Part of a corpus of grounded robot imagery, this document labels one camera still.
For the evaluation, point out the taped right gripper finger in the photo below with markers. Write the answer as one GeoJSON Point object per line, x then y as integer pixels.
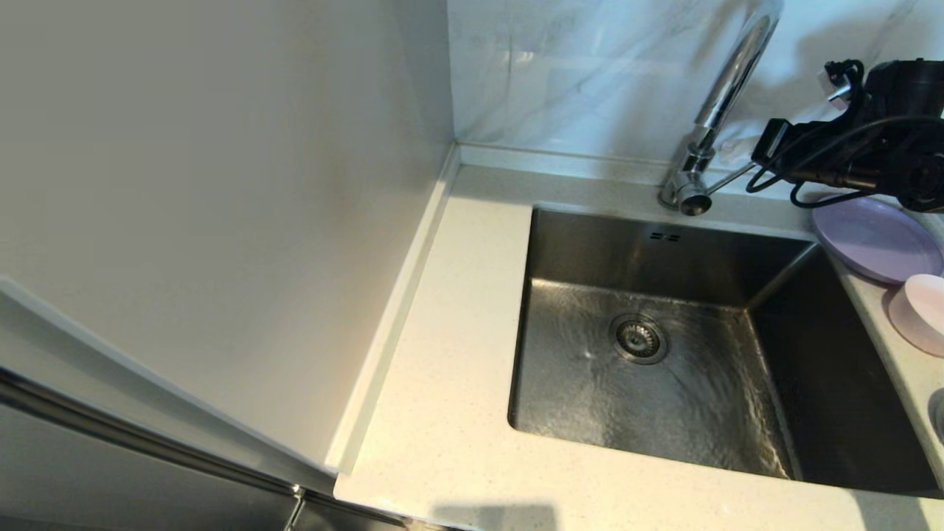
{"type": "Point", "coordinates": [737, 151]}

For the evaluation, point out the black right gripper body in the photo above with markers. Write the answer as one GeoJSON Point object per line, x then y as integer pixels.
{"type": "Point", "coordinates": [818, 155]}

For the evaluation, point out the chrome gooseneck faucet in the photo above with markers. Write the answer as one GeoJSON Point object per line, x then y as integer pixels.
{"type": "Point", "coordinates": [730, 74]}

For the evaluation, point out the purple plastic plate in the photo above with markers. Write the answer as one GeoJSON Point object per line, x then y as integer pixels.
{"type": "Point", "coordinates": [874, 240]}

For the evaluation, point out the pink plastic cup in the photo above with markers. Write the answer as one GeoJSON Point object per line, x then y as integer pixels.
{"type": "Point", "coordinates": [922, 313]}

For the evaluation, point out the white plastic bowl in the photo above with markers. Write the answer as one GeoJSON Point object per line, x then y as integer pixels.
{"type": "Point", "coordinates": [938, 414]}

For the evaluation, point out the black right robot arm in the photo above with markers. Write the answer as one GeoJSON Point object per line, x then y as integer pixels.
{"type": "Point", "coordinates": [911, 133]}

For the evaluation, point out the stainless steel sink basin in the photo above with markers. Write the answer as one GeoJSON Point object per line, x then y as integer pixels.
{"type": "Point", "coordinates": [664, 413]}

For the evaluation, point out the round metal drain strainer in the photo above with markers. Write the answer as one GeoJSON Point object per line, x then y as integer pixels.
{"type": "Point", "coordinates": [639, 339]}

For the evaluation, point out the white tall cabinet side panel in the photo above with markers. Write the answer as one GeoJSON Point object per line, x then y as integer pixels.
{"type": "Point", "coordinates": [221, 184]}

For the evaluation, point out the grey upper cabinet door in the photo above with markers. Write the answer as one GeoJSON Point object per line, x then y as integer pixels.
{"type": "Point", "coordinates": [74, 354]}

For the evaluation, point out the grey cabinet door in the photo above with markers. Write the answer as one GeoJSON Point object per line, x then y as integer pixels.
{"type": "Point", "coordinates": [74, 354]}
{"type": "Point", "coordinates": [110, 490]}

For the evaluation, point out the grey lower cabinet door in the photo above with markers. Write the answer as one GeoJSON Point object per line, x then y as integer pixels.
{"type": "Point", "coordinates": [110, 490]}

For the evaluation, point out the metal door trim rail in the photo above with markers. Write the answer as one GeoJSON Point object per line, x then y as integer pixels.
{"type": "Point", "coordinates": [110, 426]}

